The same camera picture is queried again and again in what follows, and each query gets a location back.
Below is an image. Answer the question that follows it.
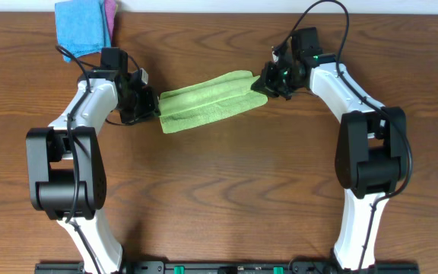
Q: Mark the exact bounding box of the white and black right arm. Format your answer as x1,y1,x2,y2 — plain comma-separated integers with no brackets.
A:
251,27,410,273

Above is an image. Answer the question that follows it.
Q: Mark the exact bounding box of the green microfiber cloth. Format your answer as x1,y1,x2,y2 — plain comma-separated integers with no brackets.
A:
159,70,268,134

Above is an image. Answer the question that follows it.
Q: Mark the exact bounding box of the pink folded cloth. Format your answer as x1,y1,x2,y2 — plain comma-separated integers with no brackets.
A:
104,0,118,40

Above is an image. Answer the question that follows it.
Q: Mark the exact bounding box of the blue folded cloth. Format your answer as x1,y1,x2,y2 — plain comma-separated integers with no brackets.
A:
55,0,111,57

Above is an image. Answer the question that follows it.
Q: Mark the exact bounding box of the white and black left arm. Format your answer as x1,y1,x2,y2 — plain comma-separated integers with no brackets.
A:
26,45,160,273

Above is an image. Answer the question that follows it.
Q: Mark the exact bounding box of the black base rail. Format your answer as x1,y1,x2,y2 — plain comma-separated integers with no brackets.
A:
34,260,421,274

